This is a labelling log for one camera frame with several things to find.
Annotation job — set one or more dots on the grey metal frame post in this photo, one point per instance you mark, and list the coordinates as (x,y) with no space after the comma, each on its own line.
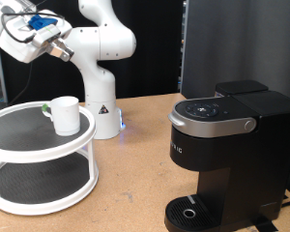
(1,80)

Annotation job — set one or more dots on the grey partition panel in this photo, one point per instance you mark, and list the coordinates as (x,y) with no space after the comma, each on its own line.
(235,32)

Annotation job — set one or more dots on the white two-tier turntable stand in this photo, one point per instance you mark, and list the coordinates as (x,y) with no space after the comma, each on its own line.
(38,129)

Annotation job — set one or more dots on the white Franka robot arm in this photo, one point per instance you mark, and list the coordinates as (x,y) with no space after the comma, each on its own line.
(98,83)

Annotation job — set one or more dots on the perforated metal upright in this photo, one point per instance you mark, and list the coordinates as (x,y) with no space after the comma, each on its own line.
(182,48)

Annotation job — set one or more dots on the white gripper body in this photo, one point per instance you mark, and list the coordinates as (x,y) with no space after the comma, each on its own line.
(16,48)

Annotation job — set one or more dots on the black Keurig coffee machine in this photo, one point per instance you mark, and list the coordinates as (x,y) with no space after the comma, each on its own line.
(248,167)

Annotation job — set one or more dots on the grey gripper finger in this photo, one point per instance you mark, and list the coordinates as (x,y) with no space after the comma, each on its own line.
(59,54)
(66,46)

